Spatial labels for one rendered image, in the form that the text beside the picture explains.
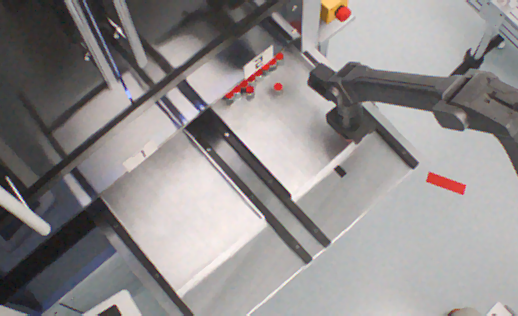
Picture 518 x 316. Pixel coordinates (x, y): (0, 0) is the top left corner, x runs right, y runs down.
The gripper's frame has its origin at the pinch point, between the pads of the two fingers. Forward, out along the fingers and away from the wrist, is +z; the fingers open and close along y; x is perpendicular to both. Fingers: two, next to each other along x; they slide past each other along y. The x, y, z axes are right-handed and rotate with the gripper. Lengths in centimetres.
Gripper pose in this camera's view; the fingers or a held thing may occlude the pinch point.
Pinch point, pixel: (351, 139)
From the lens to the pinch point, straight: 157.3
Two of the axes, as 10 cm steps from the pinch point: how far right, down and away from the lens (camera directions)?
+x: -7.5, 6.3, -2.0
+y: -6.4, -6.3, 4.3
